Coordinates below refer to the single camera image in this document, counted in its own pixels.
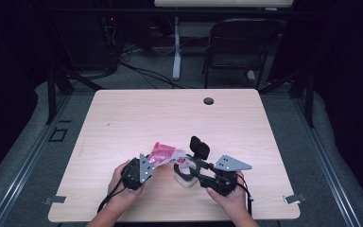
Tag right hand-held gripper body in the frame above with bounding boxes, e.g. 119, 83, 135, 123
199, 153, 253, 198

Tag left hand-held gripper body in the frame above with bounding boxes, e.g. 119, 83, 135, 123
120, 152, 156, 191

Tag clear jar with black lid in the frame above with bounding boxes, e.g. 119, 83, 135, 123
173, 135, 212, 189

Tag pink and clear plastic bag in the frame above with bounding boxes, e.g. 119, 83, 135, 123
147, 141, 197, 173

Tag person's right hand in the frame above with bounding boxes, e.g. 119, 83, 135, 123
205, 171, 251, 218

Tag person's left hand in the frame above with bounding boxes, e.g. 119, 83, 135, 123
106, 159, 147, 213

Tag grey tape strip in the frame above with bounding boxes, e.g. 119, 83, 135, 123
43, 195, 67, 206
282, 192, 307, 205

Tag white desk leg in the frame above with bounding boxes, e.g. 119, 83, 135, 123
171, 15, 183, 81

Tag black folding chair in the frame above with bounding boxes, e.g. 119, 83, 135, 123
201, 17, 286, 91

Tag dark equipment with red light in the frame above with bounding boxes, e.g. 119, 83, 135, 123
98, 12, 122, 75

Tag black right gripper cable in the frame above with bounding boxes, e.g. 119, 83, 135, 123
235, 173, 254, 218

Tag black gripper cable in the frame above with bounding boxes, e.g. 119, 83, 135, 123
96, 166, 130, 214
235, 173, 254, 218

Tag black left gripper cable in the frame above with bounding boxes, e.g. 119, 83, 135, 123
96, 166, 130, 214

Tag black floor cables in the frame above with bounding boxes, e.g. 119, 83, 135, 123
118, 46, 199, 90

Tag metal floor rail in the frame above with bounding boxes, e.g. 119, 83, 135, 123
0, 94, 74, 227
291, 94, 363, 227

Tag black metal frame stand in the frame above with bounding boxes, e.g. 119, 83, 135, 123
44, 65, 106, 125
258, 66, 316, 129

